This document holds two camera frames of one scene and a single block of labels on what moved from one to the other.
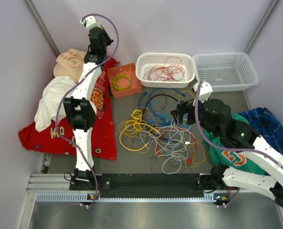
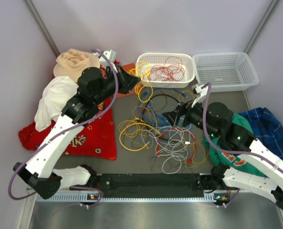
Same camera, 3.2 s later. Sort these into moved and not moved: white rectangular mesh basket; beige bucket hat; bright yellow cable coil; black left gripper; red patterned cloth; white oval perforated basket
Moved: black left gripper; bright yellow cable coil
Not moved: white oval perforated basket; beige bucket hat; red patterned cloth; white rectangular mesh basket
